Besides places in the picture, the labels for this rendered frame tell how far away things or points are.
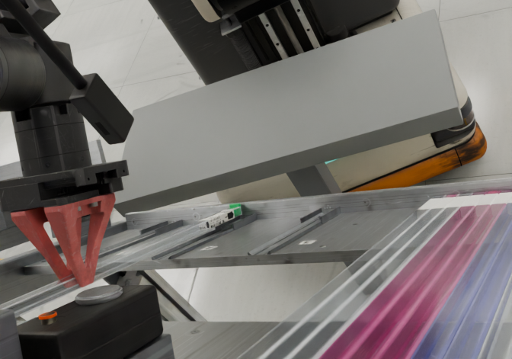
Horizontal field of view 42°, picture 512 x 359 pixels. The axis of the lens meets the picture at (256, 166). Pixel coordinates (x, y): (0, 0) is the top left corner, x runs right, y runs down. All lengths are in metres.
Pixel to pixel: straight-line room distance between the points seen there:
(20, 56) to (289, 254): 0.28
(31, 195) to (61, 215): 0.03
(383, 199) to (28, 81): 0.42
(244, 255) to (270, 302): 1.05
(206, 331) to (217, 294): 1.34
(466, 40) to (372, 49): 0.90
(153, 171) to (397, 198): 0.55
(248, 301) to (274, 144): 0.70
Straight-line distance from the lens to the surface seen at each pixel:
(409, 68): 1.10
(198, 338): 0.41
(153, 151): 1.23
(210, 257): 0.65
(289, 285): 1.68
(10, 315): 0.31
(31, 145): 0.57
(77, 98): 0.42
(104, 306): 0.34
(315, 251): 0.60
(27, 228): 0.59
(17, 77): 0.51
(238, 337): 0.40
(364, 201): 0.78
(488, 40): 2.02
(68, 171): 0.54
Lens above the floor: 1.32
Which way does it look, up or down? 42 degrees down
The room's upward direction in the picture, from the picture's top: 35 degrees counter-clockwise
